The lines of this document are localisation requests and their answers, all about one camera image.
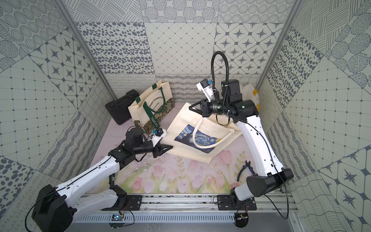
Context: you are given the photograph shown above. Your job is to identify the starry night canvas tote bag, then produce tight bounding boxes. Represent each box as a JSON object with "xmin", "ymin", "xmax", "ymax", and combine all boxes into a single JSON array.
[{"xmin": 162, "ymin": 102, "xmax": 242, "ymax": 163}]

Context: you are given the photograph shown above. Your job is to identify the blue handled pliers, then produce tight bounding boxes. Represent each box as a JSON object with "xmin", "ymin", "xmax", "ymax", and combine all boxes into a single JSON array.
[{"xmin": 236, "ymin": 160, "xmax": 256, "ymax": 183}]

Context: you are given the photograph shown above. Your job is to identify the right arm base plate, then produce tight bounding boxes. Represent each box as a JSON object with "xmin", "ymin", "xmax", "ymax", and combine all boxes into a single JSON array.
[{"xmin": 216, "ymin": 194, "xmax": 257, "ymax": 211}]

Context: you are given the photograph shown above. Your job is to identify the circuit board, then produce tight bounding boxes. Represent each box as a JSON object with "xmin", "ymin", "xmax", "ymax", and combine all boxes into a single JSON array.
[
  {"xmin": 234, "ymin": 213, "xmax": 249, "ymax": 228},
  {"xmin": 109, "ymin": 214, "xmax": 125, "ymax": 229}
]

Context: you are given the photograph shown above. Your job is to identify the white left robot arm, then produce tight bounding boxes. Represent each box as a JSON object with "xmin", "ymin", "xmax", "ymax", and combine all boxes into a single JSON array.
[{"xmin": 27, "ymin": 128, "xmax": 173, "ymax": 232}]

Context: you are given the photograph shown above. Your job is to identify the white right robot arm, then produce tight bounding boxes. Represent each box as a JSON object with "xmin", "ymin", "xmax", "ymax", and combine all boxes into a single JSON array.
[{"xmin": 189, "ymin": 79, "xmax": 294, "ymax": 203}]

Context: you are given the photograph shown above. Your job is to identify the green handled exhibition tote bag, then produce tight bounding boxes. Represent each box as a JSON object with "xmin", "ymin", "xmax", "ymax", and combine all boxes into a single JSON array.
[{"xmin": 128, "ymin": 80, "xmax": 175, "ymax": 134}]

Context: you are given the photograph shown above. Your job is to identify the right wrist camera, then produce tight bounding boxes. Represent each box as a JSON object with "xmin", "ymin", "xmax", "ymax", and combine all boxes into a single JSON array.
[{"xmin": 196, "ymin": 79, "xmax": 214, "ymax": 102}]

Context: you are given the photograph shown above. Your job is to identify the pink floral table mat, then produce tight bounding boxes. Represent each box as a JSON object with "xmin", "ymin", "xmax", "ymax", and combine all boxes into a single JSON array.
[{"xmin": 83, "ymin": 102, "xmax": 273, "ymax": 194}]

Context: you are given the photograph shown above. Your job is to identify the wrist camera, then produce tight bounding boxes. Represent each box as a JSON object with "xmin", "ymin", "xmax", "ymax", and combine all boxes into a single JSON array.
[
  {"xmin": 151, "ymin": 128, "xmax": 167, "ymax": 147},
  {"xmin": 196, "ymin": 79, "xmax": 214, "ymax": 102}
]

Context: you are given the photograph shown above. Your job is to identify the black corrugated cable hose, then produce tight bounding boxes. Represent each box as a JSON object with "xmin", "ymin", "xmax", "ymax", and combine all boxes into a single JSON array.
[{"xmin": 210, "ymin": 51, "xmax": 230, "ymax": 102}]

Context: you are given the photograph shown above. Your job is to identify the yellow handled white bag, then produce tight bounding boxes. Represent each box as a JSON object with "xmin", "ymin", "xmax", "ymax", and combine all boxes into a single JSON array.
[{"xmin": 241, "ymin": 84, "xmax": 260, "ymax": 111}]

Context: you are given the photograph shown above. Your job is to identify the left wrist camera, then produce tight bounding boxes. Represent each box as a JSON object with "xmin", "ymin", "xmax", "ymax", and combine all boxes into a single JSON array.
[{"xmin": 151, "ymin": 128, "xmax": 167, "ymax": 147}]

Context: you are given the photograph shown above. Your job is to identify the left circuit board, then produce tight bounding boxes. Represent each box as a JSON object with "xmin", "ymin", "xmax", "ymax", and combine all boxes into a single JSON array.
[{"xmin": 109, "ymin": 214, "xmax": 125, "ymax": 229}]

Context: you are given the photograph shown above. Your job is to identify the right circuit board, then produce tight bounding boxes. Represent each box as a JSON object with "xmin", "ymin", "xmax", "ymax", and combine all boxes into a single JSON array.
[{"xmin": 234, "ymin": 213, "xmax": 249, "ymax": 228}]

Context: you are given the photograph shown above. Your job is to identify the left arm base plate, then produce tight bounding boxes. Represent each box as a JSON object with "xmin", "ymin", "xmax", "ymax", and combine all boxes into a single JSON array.
[{"xmin": 102, "ymin": 195, "xmax": 143, "ymax": 211}]

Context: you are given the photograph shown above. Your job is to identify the aluminium mounting rail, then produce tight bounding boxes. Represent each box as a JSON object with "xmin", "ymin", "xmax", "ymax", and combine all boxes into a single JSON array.
[{"xmin": 69, "ymin": 192, "xmax": 298, "ymax": 215}]

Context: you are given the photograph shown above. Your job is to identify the black plastic tool case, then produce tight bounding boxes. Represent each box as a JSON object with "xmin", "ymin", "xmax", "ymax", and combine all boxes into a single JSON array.
[{"xmin": 105, "ymin": 90, "xmax": 139, "ymax": 125}]

